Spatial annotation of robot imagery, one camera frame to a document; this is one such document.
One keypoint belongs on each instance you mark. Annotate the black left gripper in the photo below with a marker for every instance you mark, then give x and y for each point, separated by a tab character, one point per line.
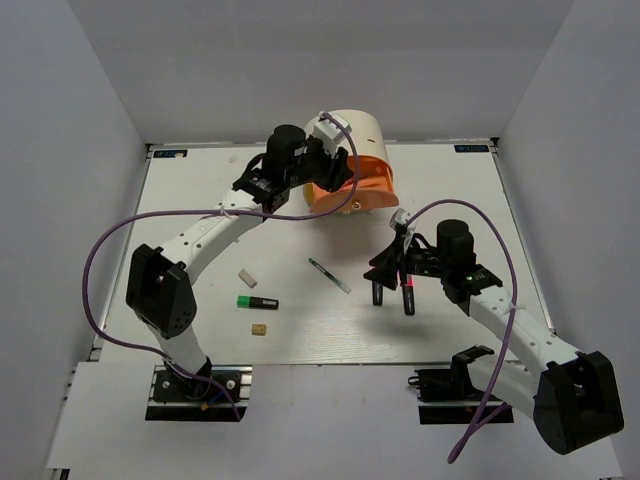
332	179

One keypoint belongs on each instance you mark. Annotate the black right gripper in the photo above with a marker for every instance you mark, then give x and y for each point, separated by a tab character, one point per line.
386	271

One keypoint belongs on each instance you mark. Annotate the green gel pen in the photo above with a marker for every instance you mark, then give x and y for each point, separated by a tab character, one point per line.
332	278

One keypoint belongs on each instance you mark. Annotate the cream round drawer container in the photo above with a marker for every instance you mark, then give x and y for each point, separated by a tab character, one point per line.
368	157

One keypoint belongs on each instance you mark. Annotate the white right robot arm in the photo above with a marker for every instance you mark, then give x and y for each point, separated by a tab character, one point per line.
571	396

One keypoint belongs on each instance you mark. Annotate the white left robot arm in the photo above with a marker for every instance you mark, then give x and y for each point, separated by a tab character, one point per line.
161	279

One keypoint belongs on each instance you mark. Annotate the orange highlighter marker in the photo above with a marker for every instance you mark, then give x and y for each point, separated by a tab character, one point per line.
377	294

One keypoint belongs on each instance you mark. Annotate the pink highlighter marker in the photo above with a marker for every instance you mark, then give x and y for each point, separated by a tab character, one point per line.
408	298

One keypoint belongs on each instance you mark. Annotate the blue left corner label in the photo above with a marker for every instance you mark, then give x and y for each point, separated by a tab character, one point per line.
170	153

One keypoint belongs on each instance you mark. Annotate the blue corner label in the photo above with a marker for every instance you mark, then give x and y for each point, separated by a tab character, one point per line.
471	148
170	153

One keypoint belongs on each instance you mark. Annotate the grey white eraser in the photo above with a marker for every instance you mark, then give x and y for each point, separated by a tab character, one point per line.
247	278

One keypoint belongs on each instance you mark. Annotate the small tan eraser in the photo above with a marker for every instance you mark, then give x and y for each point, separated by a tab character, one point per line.
258	330

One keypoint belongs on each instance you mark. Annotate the green highlighter marker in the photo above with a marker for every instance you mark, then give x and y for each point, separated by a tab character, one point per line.
252	302

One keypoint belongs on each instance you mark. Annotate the blue right corner label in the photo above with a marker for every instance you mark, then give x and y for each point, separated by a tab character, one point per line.
471	148

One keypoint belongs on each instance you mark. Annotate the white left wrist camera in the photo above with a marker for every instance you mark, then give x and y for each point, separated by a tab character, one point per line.
329	131

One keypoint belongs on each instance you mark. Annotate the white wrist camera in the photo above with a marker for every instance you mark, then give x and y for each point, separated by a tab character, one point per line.
329	131
399	222

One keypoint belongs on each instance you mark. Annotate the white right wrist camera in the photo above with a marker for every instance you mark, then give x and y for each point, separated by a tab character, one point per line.
399	222

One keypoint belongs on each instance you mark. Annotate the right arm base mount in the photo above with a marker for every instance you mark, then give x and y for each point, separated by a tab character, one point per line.
439	403

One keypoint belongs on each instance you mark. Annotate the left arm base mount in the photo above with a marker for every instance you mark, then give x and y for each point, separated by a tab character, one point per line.
173	398

